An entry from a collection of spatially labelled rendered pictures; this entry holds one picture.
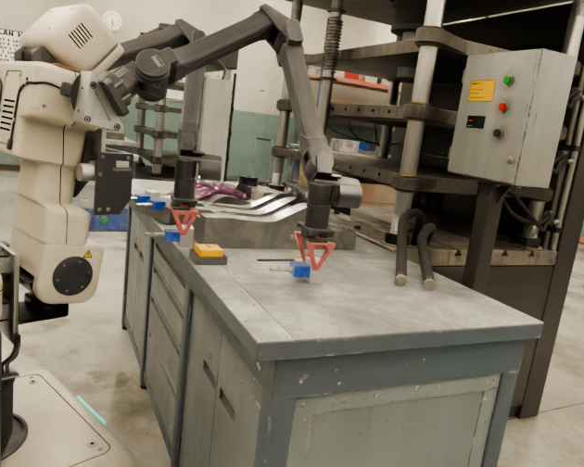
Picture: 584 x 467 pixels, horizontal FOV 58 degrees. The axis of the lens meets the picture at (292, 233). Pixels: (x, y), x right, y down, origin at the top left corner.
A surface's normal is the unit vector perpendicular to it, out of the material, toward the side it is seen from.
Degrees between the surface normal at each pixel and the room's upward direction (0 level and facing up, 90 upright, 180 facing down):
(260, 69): 90
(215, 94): 90
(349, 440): 90
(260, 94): 90
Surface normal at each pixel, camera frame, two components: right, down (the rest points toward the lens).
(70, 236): 0.72, 0.22
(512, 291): 0.41, 0.23
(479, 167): -0.90, -0.03
